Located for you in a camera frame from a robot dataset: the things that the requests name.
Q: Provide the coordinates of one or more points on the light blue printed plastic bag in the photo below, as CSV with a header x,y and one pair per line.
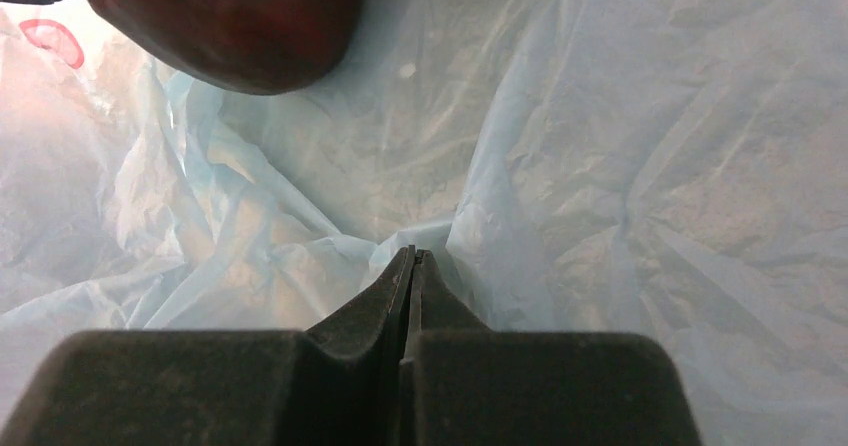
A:
x,y
676,168

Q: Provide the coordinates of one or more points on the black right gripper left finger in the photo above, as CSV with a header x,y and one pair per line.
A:
x,y
332,384

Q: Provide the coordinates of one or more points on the brown fake fruit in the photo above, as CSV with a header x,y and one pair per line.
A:
x,y
259,47

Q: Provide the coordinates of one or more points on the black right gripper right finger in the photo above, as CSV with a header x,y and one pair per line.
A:
x,y
463,383

